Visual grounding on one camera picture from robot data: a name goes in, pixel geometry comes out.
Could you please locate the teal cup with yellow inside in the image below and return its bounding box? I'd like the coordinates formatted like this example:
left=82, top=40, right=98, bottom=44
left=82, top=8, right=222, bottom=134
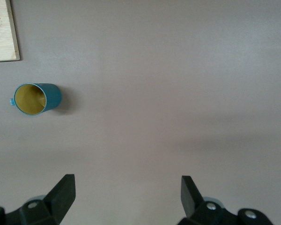
left=9, top=82, right=62, bottom=116

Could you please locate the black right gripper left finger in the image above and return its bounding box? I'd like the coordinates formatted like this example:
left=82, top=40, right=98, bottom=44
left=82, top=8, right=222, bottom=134
left=0, top=174, right=76, bottom=225

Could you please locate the wooden cutting board, metal handle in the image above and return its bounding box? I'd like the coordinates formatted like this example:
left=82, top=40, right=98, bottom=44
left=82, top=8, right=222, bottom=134
left=0, top=0, right=21, bottom=63

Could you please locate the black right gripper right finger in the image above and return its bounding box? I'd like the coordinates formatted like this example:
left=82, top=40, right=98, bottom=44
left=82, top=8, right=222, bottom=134
left=177, top=175, right=274, bottom=225

